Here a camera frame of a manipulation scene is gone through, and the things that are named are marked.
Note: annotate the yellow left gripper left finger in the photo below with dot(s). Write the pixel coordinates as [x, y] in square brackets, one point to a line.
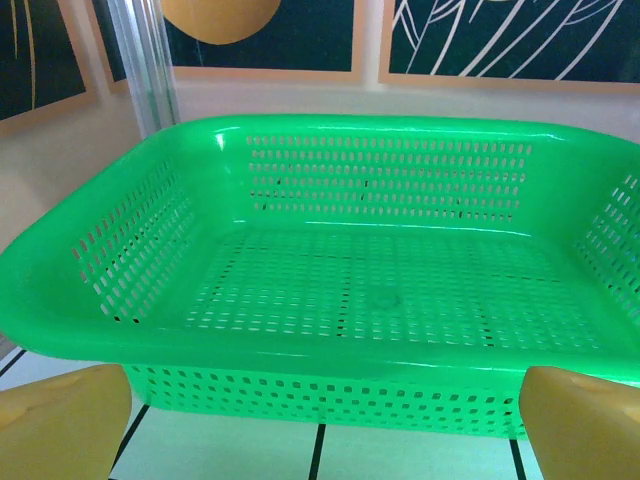
[55, 430]

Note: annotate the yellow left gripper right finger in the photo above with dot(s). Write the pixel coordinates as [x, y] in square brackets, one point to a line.
[590, 435]

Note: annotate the bright green plastic basket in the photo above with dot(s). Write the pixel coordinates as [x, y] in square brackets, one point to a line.
[380, 135]

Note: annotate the aluminium frame post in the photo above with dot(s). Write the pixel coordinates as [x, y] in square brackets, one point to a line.
[145, 60]

